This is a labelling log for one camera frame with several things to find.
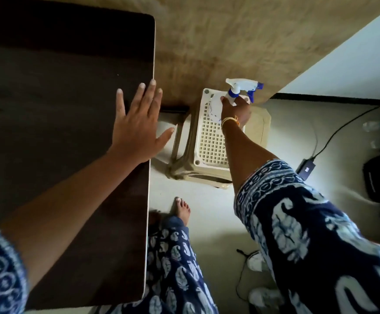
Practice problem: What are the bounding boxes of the person's right forearm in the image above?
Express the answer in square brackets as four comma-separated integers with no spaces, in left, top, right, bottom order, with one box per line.
[222,121,279,193]

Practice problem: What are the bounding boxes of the black power cable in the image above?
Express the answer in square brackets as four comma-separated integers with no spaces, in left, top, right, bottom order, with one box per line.
[312,94,380,159]

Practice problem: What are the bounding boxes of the person's bare foot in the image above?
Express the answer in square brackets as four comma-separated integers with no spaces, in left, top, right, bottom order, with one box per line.
[173,197,191,227]

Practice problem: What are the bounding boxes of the blue white patterned dress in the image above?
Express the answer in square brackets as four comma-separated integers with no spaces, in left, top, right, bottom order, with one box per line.
[0,159,380,314]

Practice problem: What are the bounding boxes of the blue patterned trousers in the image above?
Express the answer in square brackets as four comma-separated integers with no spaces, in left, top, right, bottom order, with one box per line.
[110,216,219,314]

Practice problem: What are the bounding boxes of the thin black floor cable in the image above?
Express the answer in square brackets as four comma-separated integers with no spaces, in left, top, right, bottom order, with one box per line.
[235,248,254,302]

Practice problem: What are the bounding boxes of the black table frame bar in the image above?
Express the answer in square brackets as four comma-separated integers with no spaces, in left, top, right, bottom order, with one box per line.
[159,105,190,115]

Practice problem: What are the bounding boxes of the beige plastic stool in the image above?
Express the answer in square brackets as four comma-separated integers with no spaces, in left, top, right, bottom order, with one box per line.
[168,88,272,190]

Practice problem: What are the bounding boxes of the person's left forearm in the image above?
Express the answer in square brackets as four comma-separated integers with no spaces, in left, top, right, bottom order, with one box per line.
[0,144,151,291]

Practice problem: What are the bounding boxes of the white shoe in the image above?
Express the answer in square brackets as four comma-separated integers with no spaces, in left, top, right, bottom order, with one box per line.
[246,251,269,272]
[248,287,286,308]

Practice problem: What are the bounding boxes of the black power adapter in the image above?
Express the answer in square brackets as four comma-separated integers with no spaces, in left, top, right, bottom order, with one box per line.
[296,157,317,181]

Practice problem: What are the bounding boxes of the person's left hand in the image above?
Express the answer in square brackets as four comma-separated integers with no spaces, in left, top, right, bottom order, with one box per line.
[111,79,175,164]

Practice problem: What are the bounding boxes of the white blue spray bottle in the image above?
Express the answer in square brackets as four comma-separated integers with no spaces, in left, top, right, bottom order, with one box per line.
[208,78,264,123]

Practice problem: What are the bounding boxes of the gold bangle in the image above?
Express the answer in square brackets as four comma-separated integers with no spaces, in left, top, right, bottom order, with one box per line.
[221,116,241,128]

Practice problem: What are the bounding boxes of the person's right hand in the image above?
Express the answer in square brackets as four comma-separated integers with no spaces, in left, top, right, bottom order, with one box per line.
[220,95,252,128]

